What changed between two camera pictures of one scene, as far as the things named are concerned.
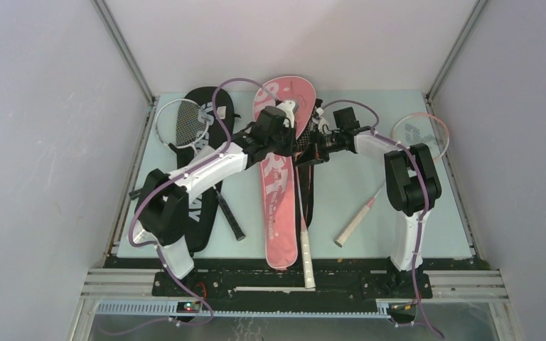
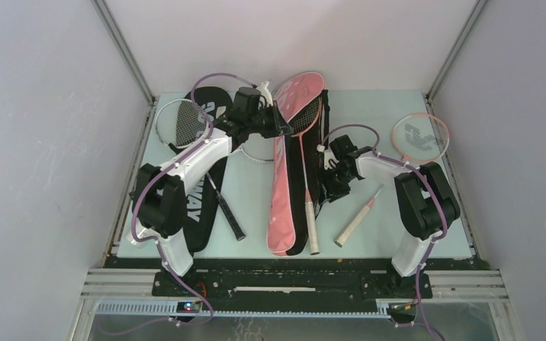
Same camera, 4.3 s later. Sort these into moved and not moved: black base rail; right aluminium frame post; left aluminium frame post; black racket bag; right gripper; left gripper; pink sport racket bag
Moved: pink sport racket bag; right gripper; left gripper
Not moved: black base rail; right aluminium frame post; left aluminium frame post; black racket bag
